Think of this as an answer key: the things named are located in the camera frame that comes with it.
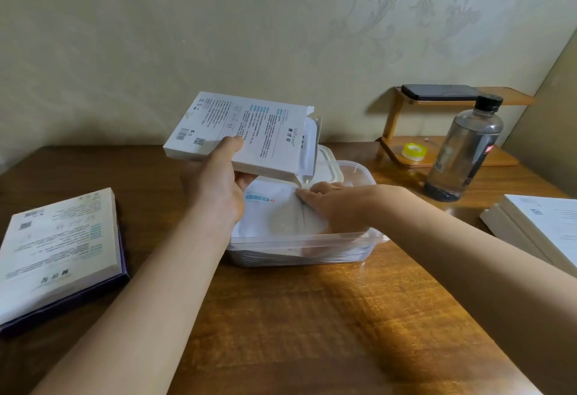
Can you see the person's left hand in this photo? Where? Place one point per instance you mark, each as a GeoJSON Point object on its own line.
{"type": "Point", "coordinates": [212, 187]}

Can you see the person's left forearm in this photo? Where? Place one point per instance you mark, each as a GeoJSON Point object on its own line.
{"type": "Point", "coordinates": [144, 300]}

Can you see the white container lid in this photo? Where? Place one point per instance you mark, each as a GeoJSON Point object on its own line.
{"type": "Point", "coordinates": [327, 169]}

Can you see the purple box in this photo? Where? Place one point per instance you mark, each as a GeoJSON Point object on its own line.
{"type": "Point", "coordinates": [67, 302]}

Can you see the person's right hand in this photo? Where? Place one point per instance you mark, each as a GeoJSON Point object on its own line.
{"type": "Point", "coordinates": [347, 205]}

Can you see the stack of white boxes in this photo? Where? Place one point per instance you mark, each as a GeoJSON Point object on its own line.
{"type": "Point", "coordinates": [252, 133]}
{"type": "Point", "coordinates": [541, 223]}

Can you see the person's right forearm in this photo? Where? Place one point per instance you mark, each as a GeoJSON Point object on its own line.
{"type": "Point", "coordinates": [487, 273]}

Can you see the yellow tape roll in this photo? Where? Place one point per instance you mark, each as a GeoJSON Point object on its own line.
{"type": "Point", "coordinates": [414, 152]}

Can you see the small wooden desk shelf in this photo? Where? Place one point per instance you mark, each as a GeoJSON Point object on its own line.
{"type": "Point", "coordinates": [509, 97]}

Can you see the black smartphone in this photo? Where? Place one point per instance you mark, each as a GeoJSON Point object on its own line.
{"type": "Point", "coordinates": [439, 92]}

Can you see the white sachets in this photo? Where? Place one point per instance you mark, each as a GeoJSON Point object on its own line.
{"type": "Point", "coordinates": [270, 214]}

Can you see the clear plastic container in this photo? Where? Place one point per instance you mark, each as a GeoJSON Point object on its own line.
{"type": "Point", "coordinates": [293, 255]}

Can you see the clear bottle with black cap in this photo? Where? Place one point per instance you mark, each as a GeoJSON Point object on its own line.
{"type": "Point", "coordinates": [460, 151]}

